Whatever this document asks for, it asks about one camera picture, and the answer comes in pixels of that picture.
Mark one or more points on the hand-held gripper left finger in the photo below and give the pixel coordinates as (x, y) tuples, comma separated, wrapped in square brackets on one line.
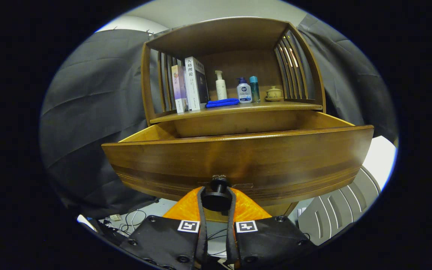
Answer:
[(163, 240)]

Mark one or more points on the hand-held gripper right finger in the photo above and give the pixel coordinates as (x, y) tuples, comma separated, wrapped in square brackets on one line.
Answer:
[(272, 240)]

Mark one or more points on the black round drawer knob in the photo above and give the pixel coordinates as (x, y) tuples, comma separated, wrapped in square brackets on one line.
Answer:
[(216, 200)]

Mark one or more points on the brown wooden drawer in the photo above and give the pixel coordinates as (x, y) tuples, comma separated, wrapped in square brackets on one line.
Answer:
[(238, 157)]

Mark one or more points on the brown wooden countertop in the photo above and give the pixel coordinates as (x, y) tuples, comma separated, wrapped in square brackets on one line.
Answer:
[(246, 108)]

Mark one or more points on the brown wooden cabinet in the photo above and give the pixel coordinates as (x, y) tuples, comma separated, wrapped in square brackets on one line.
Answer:
[(219, 37)]

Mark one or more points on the white grey appliance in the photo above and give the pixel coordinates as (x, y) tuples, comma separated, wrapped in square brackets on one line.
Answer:
[(336, 213)]

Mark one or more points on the blue folded cloth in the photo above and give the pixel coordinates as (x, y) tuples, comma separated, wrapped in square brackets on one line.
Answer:
[(221, 103)]

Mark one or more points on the yellow lidded teacup with saucer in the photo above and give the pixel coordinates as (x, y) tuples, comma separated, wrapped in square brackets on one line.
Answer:
[(274, 93)]

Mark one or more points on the white bottle dark blue pump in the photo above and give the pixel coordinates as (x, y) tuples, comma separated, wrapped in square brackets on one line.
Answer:
[(244, 93)]

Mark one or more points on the purple book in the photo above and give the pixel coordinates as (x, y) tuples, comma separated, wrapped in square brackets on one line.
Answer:
[(179, 90)]

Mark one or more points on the teal bottle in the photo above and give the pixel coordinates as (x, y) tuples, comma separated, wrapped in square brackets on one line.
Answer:
[(254, 90)]

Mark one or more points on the white book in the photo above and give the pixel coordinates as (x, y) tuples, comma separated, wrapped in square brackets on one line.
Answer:
[(192, 84)]

